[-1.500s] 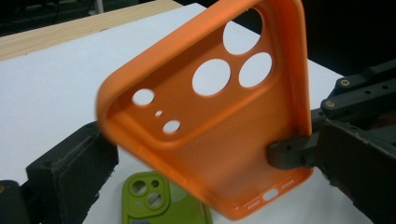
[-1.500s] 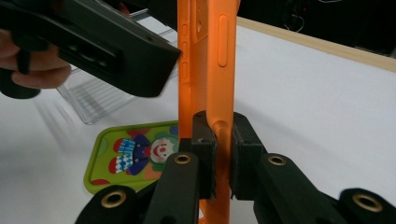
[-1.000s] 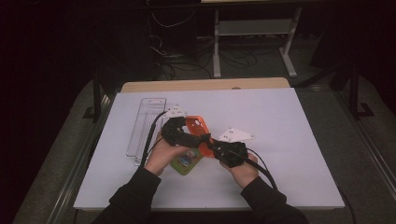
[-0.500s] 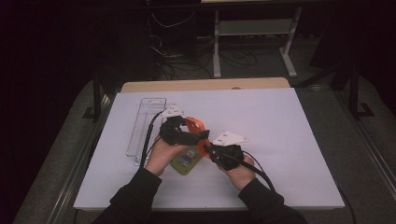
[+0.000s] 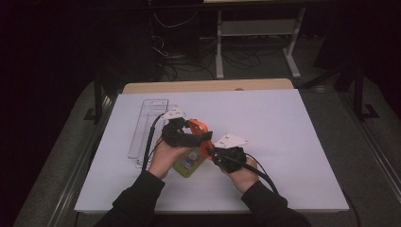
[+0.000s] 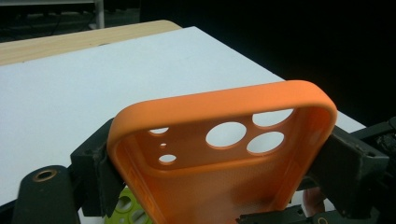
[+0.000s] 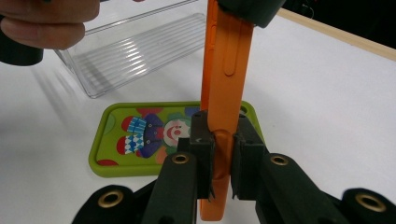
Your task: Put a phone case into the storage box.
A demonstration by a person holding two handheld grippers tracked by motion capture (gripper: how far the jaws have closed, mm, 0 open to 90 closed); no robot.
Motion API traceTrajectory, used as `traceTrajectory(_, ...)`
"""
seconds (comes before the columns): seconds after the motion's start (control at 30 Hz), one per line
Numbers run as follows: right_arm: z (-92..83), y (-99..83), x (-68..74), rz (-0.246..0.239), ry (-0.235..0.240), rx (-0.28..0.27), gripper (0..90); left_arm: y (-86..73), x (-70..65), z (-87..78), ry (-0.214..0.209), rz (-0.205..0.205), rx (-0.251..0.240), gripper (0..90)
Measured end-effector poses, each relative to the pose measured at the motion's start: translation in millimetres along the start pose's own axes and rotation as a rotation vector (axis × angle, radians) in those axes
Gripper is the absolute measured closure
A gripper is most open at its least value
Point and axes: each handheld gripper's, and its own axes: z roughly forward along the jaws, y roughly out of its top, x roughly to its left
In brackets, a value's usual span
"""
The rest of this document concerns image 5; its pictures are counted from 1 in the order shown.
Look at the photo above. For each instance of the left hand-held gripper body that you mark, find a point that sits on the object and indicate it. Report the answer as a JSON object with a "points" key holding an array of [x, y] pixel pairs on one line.
{"points": [[179, 138]]}

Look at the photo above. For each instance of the metal rail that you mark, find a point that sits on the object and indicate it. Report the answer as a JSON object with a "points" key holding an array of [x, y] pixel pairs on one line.
{"points": [[375, 148], [78, 176]]}

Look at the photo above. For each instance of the person's left hand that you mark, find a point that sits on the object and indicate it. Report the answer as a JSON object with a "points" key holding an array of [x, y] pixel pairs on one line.
{"points": [[164, 160]]}

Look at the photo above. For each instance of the dark metal stand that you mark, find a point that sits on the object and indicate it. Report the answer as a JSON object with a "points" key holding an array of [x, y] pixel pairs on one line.
{"points": [[358, 91], [98, 94]]}

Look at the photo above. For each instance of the person's right hand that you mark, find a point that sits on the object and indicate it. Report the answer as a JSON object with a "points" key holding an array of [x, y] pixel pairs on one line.
{"points": [[246, 179]]}

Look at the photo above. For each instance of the white metal desk frame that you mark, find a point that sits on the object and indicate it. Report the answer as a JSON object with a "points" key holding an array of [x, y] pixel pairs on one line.
{"points": [[219, 47]]}

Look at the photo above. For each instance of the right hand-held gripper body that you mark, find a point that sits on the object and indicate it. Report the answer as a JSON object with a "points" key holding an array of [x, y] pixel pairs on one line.
{"points": [[233, 159]]}

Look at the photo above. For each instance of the green clown print phone case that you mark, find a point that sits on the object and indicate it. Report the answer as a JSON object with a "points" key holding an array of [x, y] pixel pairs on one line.
{"points": [[189, 164]]}

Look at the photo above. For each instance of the clear plastic tray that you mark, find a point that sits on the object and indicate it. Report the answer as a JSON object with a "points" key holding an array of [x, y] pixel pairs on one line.
{"points": [[148, 116]]}

